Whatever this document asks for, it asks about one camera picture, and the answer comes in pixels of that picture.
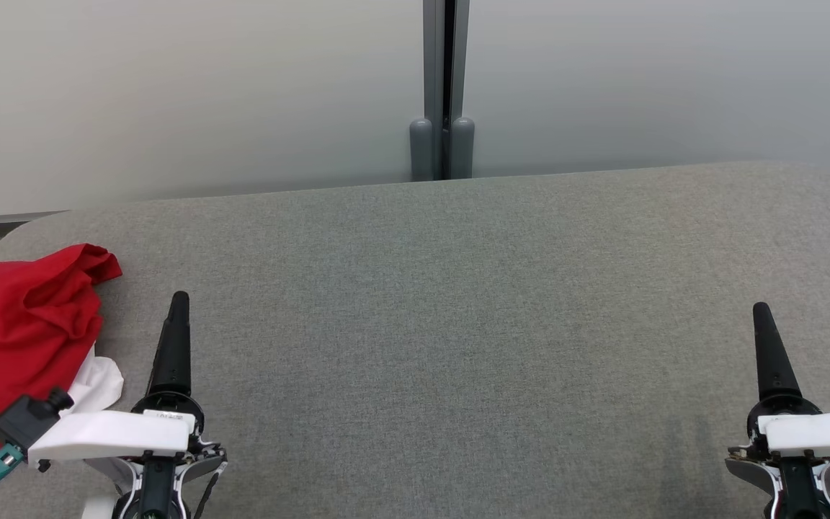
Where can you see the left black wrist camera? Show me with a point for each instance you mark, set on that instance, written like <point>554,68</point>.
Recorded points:
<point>22,422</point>

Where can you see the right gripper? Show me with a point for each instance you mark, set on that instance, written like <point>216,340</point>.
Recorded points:
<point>797,483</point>

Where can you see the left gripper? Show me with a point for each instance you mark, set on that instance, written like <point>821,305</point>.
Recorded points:
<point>170,476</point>

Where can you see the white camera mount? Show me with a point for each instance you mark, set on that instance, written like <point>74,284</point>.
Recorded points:
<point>105,435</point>
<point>826,435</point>

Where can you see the red Bulls jersey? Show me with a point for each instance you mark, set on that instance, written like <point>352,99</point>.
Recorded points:
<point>11,324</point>

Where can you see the grey partition bottom rail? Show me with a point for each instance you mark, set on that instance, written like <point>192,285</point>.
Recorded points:
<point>4,219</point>

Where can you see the grey partition post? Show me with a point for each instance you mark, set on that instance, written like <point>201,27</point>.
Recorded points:
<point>462,148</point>
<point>422,148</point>

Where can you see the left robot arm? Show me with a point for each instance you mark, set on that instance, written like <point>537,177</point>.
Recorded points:
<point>99,509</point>

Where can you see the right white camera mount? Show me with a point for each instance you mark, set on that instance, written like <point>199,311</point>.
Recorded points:
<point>826,435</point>

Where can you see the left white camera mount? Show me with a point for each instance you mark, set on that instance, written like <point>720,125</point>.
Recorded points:
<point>105,435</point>

